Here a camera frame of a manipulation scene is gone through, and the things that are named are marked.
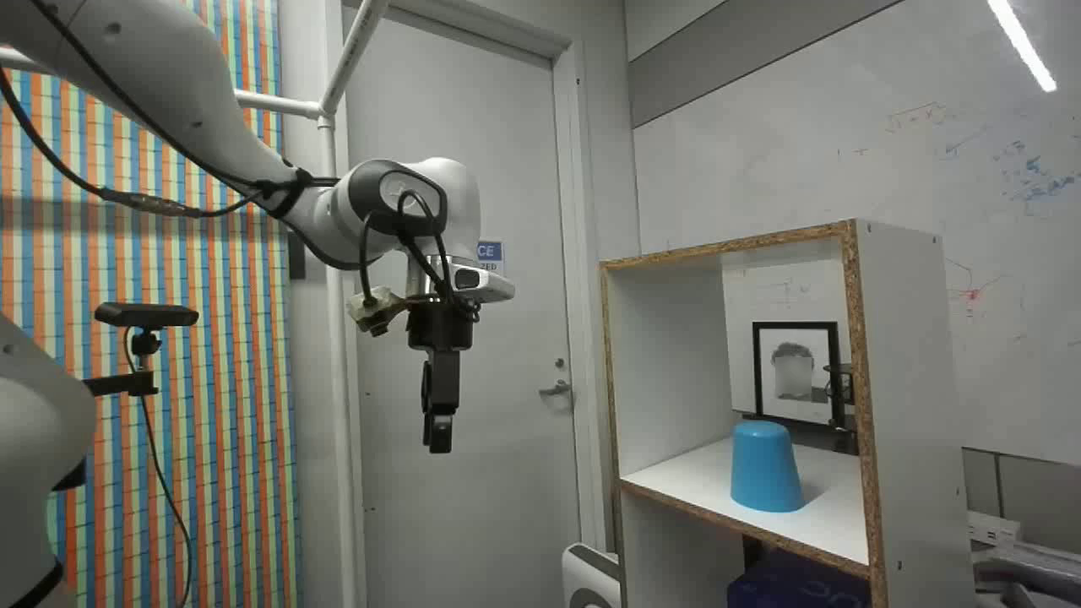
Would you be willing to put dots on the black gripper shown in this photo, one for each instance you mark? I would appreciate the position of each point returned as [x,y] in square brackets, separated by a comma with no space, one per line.
[441,324]

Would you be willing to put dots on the blue plastic cup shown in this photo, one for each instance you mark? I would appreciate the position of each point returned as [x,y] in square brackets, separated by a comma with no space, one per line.
[766,466]

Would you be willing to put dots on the white shelf with chipboard edges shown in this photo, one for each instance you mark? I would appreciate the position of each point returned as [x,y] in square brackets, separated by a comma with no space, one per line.
[915,393]

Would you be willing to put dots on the small blue door sign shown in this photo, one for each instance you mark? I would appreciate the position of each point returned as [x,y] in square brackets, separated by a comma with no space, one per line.
[488,252]

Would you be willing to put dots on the white floor appliance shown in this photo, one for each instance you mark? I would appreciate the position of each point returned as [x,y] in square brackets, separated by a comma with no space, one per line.
[589,579]

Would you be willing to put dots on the white door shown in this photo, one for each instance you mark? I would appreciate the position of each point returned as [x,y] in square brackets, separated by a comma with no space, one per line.
[495,146]

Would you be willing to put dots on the black framed portrait picture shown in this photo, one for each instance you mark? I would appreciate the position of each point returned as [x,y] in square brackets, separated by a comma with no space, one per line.
[800,374]

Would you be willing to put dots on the whiteboard with marker scribbles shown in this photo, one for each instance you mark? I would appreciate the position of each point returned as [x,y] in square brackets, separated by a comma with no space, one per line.
[991,224]

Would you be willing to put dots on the grey partition panel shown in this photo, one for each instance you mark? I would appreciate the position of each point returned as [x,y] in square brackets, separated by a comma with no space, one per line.
[1035,493]

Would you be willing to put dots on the ceiling light strip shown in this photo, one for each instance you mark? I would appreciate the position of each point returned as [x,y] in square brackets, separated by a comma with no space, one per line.
[1022,45]

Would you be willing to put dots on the beige printed gripper mount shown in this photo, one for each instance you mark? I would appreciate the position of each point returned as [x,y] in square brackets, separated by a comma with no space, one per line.
[374,309]

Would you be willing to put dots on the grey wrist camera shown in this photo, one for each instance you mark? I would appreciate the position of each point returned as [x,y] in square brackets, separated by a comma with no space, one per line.
[484,282]

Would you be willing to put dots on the colourful striped wall panel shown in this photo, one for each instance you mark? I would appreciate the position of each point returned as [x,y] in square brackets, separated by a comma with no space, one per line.
[224,393]

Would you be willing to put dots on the black wall box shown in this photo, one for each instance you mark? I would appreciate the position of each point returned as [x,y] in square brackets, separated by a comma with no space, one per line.
[296,258]

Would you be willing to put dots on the white metal frame bar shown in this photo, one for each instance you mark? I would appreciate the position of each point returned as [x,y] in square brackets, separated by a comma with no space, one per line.
[338,70]

